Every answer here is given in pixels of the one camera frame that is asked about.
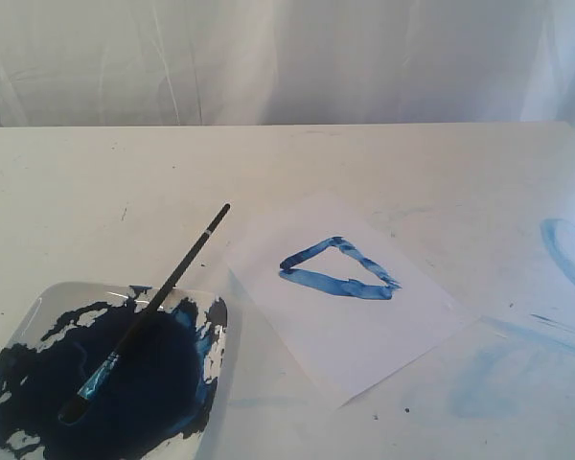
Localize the white paper sheet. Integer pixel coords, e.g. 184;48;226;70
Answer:
227;195;472;407

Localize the white paint tray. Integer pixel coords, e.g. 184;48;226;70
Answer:
0;283;227;459

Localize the black handled paintbrush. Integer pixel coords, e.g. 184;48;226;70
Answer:
58;203;231;426

